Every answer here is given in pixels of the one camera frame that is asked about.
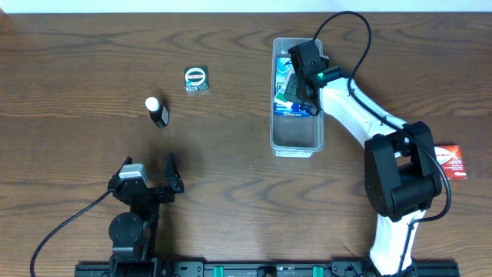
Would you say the white green medicine box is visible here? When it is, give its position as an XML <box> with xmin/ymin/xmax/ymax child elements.
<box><xmin>274</xmin><ymin>70</ymin><xmax>293</xmax><ymax>106</ymax></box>

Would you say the blue Kool Fever box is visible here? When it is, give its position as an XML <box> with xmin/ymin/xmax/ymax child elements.
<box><xmin>273</xmin><ymin>57</ymin><xmax>310</xmax><ymax>117</ymax></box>

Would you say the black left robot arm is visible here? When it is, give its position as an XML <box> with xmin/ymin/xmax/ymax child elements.
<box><xmin>108</xmin><ymin>153</ymin><xmax>185</xmax><ymax>262</ymax></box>

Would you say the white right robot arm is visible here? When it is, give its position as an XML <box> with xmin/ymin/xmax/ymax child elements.
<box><xmin>279</xmin><ymin>67</ymin><xmax>444</xmax><ymax>276</ymax></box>

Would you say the clear plastic container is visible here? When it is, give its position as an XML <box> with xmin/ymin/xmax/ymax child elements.
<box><xmin>270</xmin><ymin>38</ymin><xmax>324</xmax><ymax>158</ymax></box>

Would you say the black bottle white cap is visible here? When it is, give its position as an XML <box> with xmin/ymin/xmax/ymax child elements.
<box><xmin>145</xmin><ymin>97</ymin><xmax>169</xmax><ymax>128</ymax></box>

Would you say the dark green small box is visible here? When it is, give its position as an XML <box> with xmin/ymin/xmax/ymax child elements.
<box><xmin>184</xmin><ymin>65</ymin><xmax>209</xmax><ymax>92</ymax></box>

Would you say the red small box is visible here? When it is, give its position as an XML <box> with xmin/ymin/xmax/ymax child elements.
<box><xmin>434</xmin><ymin>145</ymin><xmax>467</xmax><ymax>180</ymax></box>

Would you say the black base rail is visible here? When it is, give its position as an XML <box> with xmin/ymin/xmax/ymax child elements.
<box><xmin>75</xmin><ymin>259</ymin><xmax>460</xmax><ymax>277</ymax></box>

